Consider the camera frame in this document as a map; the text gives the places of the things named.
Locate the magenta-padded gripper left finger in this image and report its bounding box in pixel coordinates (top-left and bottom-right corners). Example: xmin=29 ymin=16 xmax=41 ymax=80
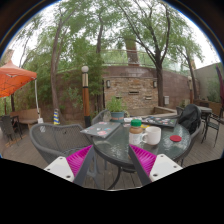
xmin=43 ymin=144 xmax=98 ymax=187

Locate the dark patio chair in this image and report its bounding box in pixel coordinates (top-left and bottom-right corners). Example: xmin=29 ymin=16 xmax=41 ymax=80
xmin=0 ymin=114 xmax=23 ymax=142

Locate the dark laptop with stickers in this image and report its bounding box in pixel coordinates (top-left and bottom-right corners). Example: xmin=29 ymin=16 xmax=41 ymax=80
xmin=141 ymin=115 xmax=179 ymax=129

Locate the globe-topped lamp post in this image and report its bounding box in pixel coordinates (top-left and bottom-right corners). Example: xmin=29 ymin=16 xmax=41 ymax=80
xmin=81 ymin=65 xmax=93 ymax=129

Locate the potted green plant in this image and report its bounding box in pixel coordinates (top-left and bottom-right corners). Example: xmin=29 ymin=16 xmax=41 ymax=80
xmin=105 ymin=96 xmax=128 ymax=124

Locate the black jacket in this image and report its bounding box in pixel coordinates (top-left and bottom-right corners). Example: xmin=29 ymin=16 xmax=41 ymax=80
xmin=178 ymin=103 xmax=203 ymax=135

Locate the flat round red coaster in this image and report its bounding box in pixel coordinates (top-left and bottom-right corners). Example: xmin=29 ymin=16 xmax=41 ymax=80
xmin=169 ymin=134 xmax=183 ymax=143

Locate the closed maroon umbrella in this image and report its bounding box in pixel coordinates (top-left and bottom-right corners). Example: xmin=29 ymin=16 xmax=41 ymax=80
xmin=214 ymin=64 xmax=224 ymax=108

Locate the white mug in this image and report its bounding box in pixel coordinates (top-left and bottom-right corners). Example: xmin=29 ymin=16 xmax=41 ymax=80
xmin=141 ymin=126 xmax=162 ymax=146

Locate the green-capped brown drink bottle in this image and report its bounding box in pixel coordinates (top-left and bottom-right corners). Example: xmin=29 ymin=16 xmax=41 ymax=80
xmin=128 ymin=118 xmax=145 ymax=147

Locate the black metal chair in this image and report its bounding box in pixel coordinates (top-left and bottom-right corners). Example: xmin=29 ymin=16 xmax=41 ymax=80
xmin=200 ymin=111 xmax=224 ymax=145

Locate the orange canopy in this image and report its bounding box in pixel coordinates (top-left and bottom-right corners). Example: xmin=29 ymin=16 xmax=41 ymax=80
xmin=0 ymin=59 xmax=38 ymax=99

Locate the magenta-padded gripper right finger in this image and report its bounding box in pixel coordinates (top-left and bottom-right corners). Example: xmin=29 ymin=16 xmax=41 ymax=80
xmin=127 ymin=143 xmax=184 ymax=187

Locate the grey wicker chair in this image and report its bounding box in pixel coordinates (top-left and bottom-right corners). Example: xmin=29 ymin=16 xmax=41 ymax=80
xmin=29 ymin=123 xmax=95 ymax=165
xmin=176 ymin=105 xmax=205 ymax=161
xmin=91 ymin=109 xmax=113 ymax=126

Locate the blue yellow striped bollard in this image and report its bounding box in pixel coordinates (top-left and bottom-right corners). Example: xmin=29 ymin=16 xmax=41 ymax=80
xmin=53 ymin=108 xmax=61 ymax=126

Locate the grey laptop with stickers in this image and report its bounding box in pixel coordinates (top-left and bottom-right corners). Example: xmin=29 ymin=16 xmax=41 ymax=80
xmin=80 ymin=121 xmax=122 ymax=139

